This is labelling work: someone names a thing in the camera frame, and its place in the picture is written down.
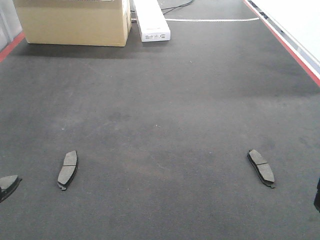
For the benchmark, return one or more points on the dark conveyor belt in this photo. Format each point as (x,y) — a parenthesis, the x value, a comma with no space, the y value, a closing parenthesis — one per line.
(162,131)

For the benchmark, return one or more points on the cardboard box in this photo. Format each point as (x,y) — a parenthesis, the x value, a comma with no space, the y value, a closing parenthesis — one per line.
(75,22)

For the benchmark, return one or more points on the red conveyor side rail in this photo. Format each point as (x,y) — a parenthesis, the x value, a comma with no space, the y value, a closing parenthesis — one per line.
(309,64)

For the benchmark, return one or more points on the brake pad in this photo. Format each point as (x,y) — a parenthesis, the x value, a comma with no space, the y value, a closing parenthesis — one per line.
(68,170)
(8,185)
(316,202)
(262,168)

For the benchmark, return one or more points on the long white carton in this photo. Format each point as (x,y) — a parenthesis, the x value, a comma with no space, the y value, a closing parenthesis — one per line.
(151,22)

